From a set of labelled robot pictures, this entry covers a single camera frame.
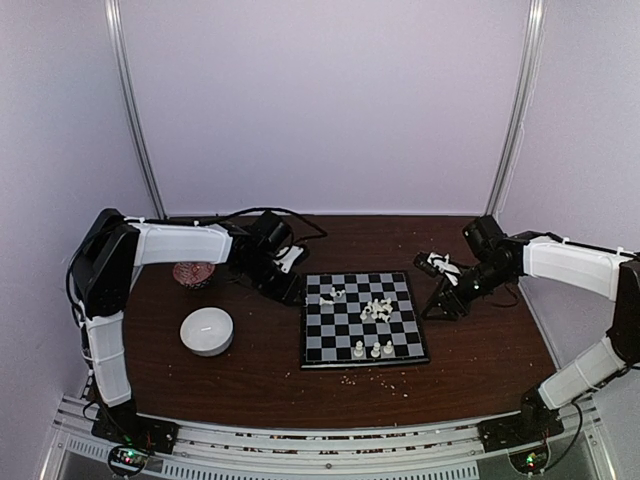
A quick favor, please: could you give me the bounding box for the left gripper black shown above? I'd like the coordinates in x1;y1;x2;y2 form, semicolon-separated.
239;254;306;306

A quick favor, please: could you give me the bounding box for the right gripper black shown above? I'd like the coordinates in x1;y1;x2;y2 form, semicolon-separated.
421;258;514;321

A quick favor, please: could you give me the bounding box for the white chess bishop piece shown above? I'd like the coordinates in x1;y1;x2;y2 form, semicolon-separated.
371;342;381;358

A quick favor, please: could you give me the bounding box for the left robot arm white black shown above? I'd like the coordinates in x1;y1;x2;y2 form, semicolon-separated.
65;208;308;444

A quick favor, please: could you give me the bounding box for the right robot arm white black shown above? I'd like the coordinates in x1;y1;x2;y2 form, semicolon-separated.
414;215;639;451

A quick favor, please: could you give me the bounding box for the pile of white chess pieces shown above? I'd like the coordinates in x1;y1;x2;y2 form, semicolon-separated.
359;298;393;323

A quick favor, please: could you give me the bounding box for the black grey chess board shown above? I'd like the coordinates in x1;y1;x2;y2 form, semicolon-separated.
300;270;431;370

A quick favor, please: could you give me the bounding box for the red patterned small bowl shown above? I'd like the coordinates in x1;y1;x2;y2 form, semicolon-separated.
172;262;215;290

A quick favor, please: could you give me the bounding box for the white ceramic bowl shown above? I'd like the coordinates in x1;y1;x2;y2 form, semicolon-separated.
180;307;234;357

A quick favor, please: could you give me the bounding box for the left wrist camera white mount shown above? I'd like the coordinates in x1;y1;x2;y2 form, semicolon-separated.
274;245;308;273

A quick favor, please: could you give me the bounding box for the aluminium front rail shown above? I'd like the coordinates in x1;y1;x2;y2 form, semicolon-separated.
42;394;609;480

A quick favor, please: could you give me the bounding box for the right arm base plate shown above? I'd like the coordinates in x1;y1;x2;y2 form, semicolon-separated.
477;414;564;453

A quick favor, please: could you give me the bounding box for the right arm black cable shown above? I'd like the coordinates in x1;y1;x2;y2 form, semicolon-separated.
542;407;584;474

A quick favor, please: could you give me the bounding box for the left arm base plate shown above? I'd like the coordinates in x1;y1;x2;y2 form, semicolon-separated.
91;416;179;454

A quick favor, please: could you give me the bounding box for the right aluminium frame post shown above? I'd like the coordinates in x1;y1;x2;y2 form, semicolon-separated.
485;0;547;218

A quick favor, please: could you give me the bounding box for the aluminium frame post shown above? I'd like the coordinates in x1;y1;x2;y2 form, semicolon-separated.
485;0;547;218
104;0;166;219

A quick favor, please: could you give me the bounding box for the left aluminium frame post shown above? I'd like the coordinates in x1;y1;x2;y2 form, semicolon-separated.
104;0;166;219

